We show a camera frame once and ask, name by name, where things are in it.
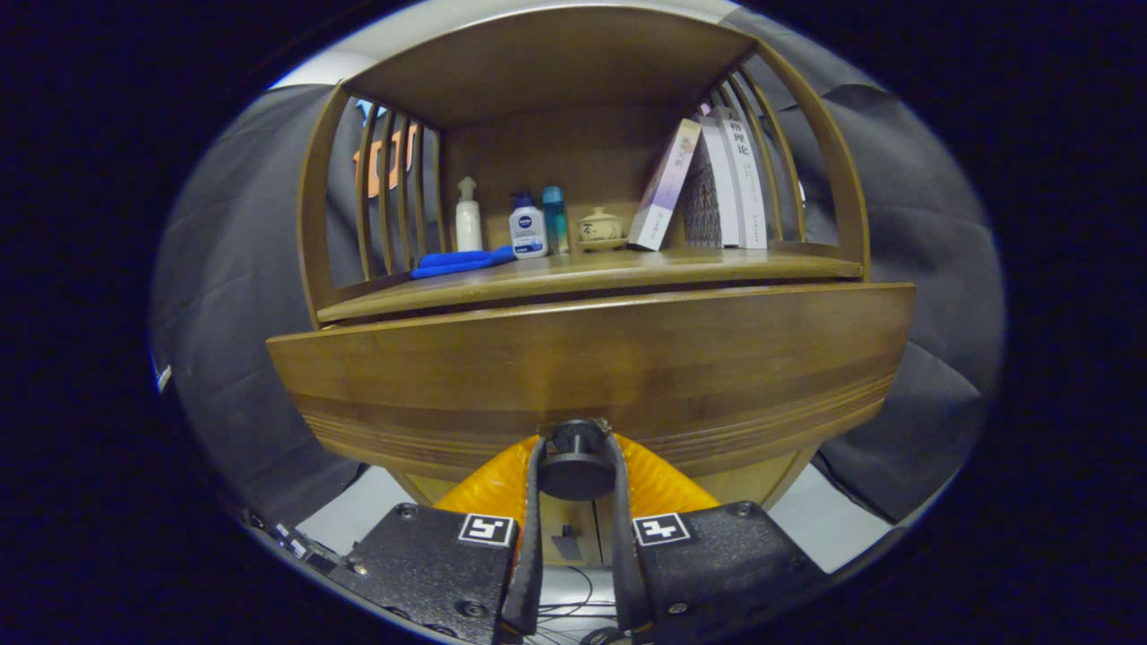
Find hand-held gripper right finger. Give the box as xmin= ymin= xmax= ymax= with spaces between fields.
xmin=602 ymin=433 xmax=830 ymax=644

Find beige lidded tea bowl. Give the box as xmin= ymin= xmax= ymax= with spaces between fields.
xmin=576 ymin=207 xmax=628 ymax=252

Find white pump bottle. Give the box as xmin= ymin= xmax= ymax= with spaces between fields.
xmin=455 ymin=176 xmax=484 ymax=253

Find blue cloth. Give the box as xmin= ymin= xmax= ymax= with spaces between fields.
xmin=410 ymin=247 xmax=518 ymax=280

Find white blue-label lotion bottle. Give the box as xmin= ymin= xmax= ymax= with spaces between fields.
xmin=509 ymin=191 xmax=549 ymax=260

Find dark patterned book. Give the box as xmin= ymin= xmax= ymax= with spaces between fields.
xmin=683 ymin=143 xmax=723 ymax=249

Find wooden cabinet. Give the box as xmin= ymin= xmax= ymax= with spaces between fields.
xmin=296 ymin=4 xmax=872 ymax=570

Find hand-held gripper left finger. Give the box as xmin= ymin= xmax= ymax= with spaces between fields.
xmin=345 ymin=434 xmax=549 ymax=645

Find plain white book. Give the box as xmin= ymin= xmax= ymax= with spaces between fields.
xmin=699 ymin=115 xmax=743 ymax=248

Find teal bottle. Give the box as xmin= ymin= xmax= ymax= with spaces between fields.
xmin=541 ymin=186 xmax=571 ymax=255

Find purple leaning book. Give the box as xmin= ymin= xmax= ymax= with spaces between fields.
xmin=627 ymin=118 xmax=703 ymax=252

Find black drawer knob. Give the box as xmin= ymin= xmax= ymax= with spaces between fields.
xmin=538 ymin=419 xmax=617 ymax=501

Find wooden drawer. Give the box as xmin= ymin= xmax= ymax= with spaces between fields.
xmin=266 ymin=283 xmax=917 ymax=480

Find wooden countertop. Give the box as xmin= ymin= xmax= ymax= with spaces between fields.
xmin=316 ymin=246 xmax=866 ymax=323

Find black floor cables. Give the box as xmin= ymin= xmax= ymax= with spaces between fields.
xmin=536 ymin=566 xmax=621 ymax=644

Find white book with black characters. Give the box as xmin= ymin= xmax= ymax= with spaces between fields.
xmin=715 ymin=106 xmax=770 ymax=250

